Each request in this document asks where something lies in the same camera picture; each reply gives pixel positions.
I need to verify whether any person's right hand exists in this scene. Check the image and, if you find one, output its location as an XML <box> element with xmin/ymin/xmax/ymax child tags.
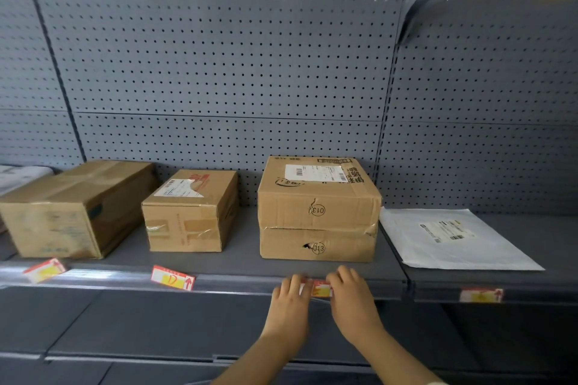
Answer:
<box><xmin>325</xmin><ymin>265</ymin><xmax>385</xmax><ymax>346</ymax></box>

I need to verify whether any person's left hand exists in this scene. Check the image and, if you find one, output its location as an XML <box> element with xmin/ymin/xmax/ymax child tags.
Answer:
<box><xmin>261</xmin><ymin>274</ymin><xmax>313</xmax><ymax>347</ymax></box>

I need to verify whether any red and yellow shelf label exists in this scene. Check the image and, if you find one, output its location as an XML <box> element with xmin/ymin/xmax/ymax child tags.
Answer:
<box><xmin>150</xmin><ymin>265</ymin><xmax>197</xmax><ymax>292</ymax></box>
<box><xmin>23</xmin><ymin>257</ymin><xmax>68</xmax><ymax>285</ymax></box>
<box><xmin>300</xmin><ymin>279</ymin><xmax>334</xmax><ymax>300</ymax></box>
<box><xmin>459</xmin><ymin>287</ymin><xmax>505</xmax><ymax>304</ymax></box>

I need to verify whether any person's left forearm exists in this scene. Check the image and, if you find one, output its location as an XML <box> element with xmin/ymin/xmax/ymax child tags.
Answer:
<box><xmin>211</xmin><ymin>333</ymin><xmax>304</xmax><ymax>385</ymax></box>

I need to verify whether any person's right forearm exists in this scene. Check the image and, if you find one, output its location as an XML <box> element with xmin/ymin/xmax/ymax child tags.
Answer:
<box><xmin>356</xmin><ymin>325</ymin><xmax>447</xmax><ymax>385</ymax></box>

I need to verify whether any flat dented cardboard box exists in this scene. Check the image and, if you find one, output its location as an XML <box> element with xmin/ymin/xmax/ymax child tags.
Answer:
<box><xmin>259</xmin><ymin>220</ymin><xmax>379</xmax><ymax>263</ymax></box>

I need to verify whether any cardboard box with white label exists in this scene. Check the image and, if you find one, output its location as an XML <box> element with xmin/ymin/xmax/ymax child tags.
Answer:
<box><xmin>257</xmin><ymin>155</ymin><xmax>383</xmax><ymax>233</ymax></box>

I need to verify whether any white flat mailer bag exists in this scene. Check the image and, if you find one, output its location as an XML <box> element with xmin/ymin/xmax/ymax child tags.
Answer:
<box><xmin>379</xmin><ymin>206</ymin><xmax>546</xmax><ymax>272</ymax></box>

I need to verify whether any cardboard box with torn label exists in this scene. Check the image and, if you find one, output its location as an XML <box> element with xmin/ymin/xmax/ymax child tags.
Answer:
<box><xmin>141</xmin><ymin>168</ymin><xmax>239</xmax><ymax>254</ymax></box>

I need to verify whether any large taped cardboard box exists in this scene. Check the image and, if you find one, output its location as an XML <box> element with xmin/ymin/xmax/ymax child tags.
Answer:
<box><xmin>0</xmin><ymin>159</ymin><xmax>159</xmax><ymax>260</ymax></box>

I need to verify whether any grey pegboard shelving unit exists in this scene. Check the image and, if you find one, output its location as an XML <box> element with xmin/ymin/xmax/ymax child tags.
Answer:
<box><xmin>0</xmin><ymin>0</ymin><xmax>578</xmax><ymax>385</ymax></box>

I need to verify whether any white soft parcel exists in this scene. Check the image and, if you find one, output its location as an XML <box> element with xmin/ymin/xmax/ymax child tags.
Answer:
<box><xmin>0</xmin><ymin>165</ymin><xmax>54</xmax><ymax>197</ymax></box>

